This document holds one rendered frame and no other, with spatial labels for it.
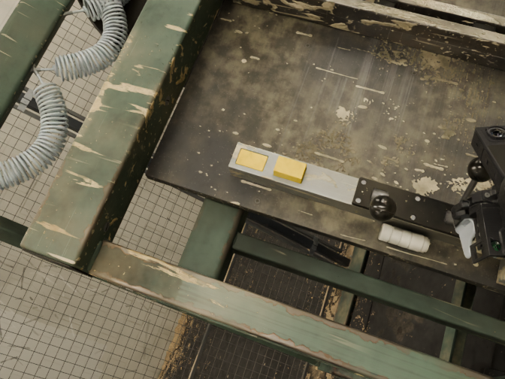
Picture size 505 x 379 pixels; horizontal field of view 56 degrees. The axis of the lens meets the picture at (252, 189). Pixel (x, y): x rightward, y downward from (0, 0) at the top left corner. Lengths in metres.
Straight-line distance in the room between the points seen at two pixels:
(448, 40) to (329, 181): 0.36
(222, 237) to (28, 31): 0.76
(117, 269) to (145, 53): 0.38
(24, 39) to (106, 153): 0.59
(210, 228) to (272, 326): 0.23
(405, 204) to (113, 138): 0.49
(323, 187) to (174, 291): 0.30
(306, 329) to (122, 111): 0.47
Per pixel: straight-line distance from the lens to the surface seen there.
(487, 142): 0.65
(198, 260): 0.87
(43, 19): 1.38
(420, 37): 1.00
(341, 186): 0.82
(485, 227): 0.62
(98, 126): 0.85
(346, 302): 1.93
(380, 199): 0.70
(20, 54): 1.34
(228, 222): 0.88
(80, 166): 0.83
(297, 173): 0.80
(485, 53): 1.02
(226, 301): 0.77
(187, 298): 0.77
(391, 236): 0.82
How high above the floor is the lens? 1.96
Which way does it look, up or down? 22 degrees down
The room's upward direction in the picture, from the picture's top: 62 degrees counter-clockwise
